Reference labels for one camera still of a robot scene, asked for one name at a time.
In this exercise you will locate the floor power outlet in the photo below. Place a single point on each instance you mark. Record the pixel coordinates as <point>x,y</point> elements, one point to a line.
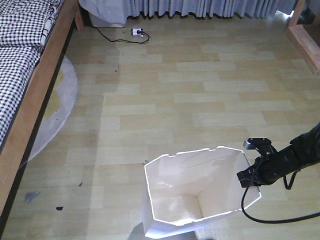
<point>137,32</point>

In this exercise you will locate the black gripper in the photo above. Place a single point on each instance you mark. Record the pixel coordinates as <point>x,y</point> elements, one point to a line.
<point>268,168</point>

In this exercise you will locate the wooden furniture leg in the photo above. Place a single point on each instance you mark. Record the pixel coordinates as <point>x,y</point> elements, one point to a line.
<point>306,37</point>

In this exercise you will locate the white plastic trash bin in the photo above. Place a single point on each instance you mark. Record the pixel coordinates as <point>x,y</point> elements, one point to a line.
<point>192,189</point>

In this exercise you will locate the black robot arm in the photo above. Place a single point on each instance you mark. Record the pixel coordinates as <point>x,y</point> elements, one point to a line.
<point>303,151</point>

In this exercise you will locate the wooden bed frame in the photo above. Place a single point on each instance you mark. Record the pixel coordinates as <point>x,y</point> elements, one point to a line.
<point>20,140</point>

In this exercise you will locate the black white checkered bedding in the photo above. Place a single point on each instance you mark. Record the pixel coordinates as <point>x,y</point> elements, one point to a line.
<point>25,27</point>

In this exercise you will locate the grey round rug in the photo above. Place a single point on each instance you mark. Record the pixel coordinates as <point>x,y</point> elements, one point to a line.
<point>59,108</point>

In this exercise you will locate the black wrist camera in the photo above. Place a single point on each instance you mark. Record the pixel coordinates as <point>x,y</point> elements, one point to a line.
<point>261,144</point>

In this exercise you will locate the grey pleated curtain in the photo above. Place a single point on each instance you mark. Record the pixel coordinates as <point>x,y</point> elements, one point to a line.
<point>117,11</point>

